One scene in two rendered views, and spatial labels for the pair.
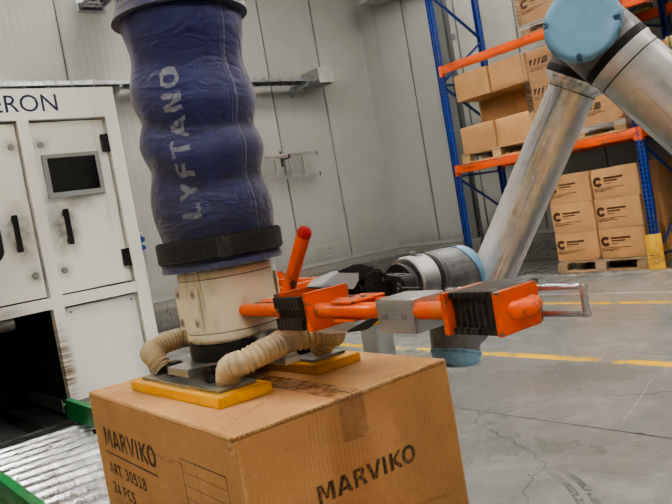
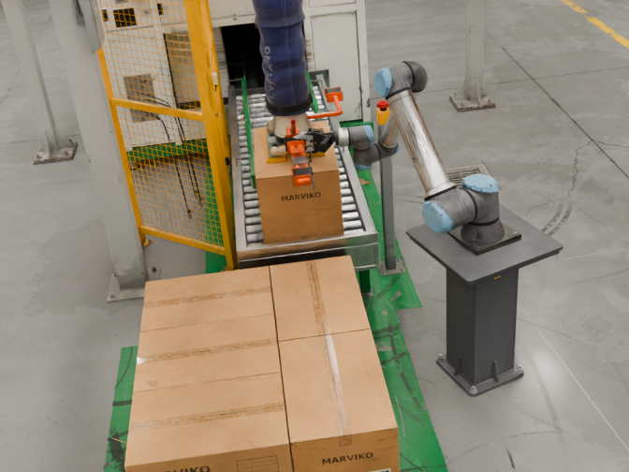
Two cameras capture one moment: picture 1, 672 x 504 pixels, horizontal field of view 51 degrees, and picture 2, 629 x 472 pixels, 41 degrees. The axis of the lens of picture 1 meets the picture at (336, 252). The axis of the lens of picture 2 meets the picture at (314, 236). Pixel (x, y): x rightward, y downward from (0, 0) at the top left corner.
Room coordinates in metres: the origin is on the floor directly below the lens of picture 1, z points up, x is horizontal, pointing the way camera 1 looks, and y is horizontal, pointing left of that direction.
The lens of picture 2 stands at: (-1.85, -2.05, 2.72)
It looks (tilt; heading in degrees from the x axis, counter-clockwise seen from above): 31 degrees down; 35
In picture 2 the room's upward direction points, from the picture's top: 6 degrees counter-clockwise
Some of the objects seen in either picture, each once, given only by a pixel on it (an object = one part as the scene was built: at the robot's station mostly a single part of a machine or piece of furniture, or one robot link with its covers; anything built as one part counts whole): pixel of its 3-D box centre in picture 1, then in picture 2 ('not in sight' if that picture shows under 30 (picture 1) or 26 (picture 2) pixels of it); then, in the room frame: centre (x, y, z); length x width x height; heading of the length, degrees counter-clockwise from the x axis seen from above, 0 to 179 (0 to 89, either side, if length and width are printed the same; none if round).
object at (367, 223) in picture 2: not in sight; (342, 152); (2.10, 0.44, 0.50); 2.31 x 0.05 x 0.19; 38
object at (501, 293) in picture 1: (490, 308); (301, 176); (0.80, -0.16, 1.07); 0.08 x 0.07 x 0.05; 39
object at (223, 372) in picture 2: not in sight; (259, 380); (0.26, -0.21, 0.34); 1.20 x 1.00 x 0.40; 38
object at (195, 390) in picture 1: (194, 377); (273, 143); (1.21, 0.28, 0.97); 0.34 x 0.10 x 0.05; 39
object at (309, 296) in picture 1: (312, 307); (295, 142); (1.08, 0.05, 1.08); 0.10 x 0.08 x 0.06; 129
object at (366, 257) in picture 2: not in sight; (309, 263); (0.98, -0.03, 0.48); 0.70 x 0.03 x 0.15; 128
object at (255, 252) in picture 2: not in sight; (307, 245); (0.98, -0.03, 0.58); 0.70 x 0.03 x 0.06; 128
